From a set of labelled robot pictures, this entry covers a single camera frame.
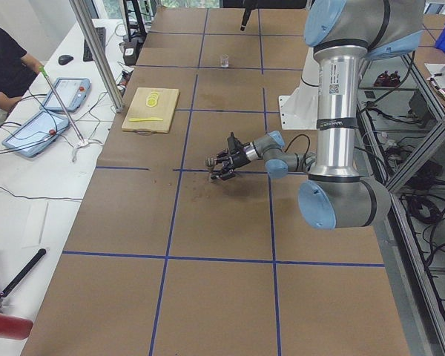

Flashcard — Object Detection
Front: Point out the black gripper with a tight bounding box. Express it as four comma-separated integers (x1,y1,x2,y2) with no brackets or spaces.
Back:
206,142,251,182

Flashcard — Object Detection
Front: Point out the steel measuring jigger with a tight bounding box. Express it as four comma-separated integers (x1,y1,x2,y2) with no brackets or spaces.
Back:
205,157,215,182

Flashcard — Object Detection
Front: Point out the clear glass cup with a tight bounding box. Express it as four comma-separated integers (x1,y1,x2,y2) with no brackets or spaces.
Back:
220,54,229,68

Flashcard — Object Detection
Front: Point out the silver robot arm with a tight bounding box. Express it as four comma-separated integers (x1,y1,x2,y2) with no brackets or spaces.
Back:
206,1,425,229

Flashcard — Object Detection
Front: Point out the bamboo cutting board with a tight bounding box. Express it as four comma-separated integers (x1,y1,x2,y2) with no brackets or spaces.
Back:
122,87,179,134

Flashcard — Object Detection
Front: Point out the yellow plastic knife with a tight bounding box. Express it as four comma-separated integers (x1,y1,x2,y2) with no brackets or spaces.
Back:
128,116,164,122

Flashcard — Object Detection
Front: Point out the black keyboard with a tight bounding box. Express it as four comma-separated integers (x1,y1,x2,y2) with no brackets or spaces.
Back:
82,26,108,62

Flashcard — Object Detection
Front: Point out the teach pendant far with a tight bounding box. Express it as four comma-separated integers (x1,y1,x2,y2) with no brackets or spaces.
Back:
43,77,90,113

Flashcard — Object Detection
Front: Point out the teach pendant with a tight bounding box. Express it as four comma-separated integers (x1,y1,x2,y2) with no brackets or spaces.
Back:
43,77,90,113
2,111,70,158

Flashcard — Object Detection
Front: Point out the black computer mouse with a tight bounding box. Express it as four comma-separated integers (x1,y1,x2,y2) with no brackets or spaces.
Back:
58,54,74,66

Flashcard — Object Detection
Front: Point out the teach pendant near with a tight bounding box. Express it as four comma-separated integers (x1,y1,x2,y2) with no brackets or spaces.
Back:
2,111,70,158

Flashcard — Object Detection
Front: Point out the person in black shirt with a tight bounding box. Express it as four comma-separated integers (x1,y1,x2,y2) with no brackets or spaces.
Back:
0,28,43,113

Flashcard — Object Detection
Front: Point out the red cylinder bottle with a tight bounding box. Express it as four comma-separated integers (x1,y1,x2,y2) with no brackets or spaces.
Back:
0,313,33,340

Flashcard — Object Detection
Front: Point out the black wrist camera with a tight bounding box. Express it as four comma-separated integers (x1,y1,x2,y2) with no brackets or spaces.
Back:
227,132,243,154

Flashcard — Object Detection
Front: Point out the aluminium frame post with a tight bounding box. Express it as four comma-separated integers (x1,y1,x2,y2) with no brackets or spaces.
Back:
69,0,123,113

